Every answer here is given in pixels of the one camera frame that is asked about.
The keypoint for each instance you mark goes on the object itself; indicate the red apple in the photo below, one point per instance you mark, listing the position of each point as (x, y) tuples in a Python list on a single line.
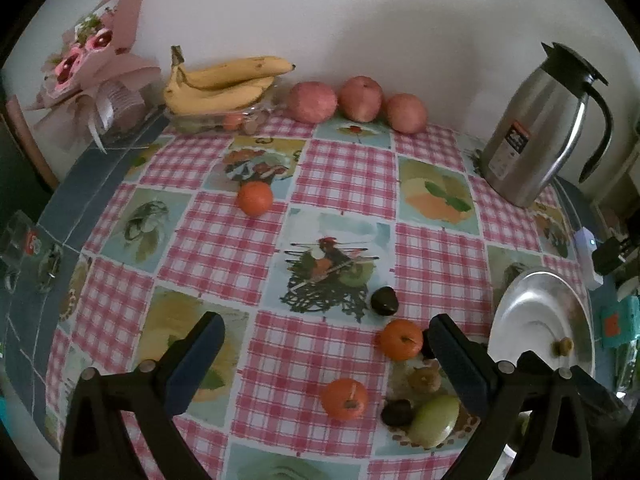
[(311, 102), (361, 99), (405, 113)]

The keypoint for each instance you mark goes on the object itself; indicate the pink wrapped flower bouquet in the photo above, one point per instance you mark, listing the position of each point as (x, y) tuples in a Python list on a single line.
[(90, 45)]

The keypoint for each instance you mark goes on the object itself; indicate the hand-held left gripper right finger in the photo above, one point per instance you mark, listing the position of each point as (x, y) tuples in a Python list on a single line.
[(462, 365)]

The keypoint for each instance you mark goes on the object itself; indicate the dark plum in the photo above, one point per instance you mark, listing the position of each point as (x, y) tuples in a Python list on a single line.
[(396, 413)]

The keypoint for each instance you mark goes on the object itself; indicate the teal box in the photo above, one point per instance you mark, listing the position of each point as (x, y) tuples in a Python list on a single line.
[(625, 312)]

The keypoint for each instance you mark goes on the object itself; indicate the stainless steel thermos jug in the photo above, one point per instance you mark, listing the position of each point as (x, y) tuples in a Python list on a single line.
[(535, 125)]

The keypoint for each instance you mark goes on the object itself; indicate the yellow banana bunch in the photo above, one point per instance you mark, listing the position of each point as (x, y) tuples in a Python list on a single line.
[(220, 92)]

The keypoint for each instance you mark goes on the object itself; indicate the orange tangerine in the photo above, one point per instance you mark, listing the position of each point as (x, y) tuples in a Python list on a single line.
[(344, 399), (255, 199), (399, 340)]

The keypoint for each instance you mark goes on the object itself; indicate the green mango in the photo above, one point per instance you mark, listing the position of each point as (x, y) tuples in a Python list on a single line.
[(434, 421)]

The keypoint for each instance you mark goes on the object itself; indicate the clear glass fruit bowl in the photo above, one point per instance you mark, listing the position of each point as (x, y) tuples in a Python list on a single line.
[(200, 121)]

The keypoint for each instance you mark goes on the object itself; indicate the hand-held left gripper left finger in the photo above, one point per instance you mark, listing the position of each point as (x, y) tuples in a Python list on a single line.
[(197, 360)]

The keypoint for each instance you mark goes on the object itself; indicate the black charger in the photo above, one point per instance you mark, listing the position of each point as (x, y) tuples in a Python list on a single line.
[(610, 256)]

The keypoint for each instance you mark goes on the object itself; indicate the stainless steel plate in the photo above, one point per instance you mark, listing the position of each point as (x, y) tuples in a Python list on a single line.
[(535, 310)]

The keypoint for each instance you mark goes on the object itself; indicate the white power strip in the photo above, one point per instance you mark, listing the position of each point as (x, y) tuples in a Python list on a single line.
[(585, 255)]

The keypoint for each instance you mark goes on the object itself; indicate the dark avocado upper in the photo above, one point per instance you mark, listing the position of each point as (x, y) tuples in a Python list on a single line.
[(384, 301)]

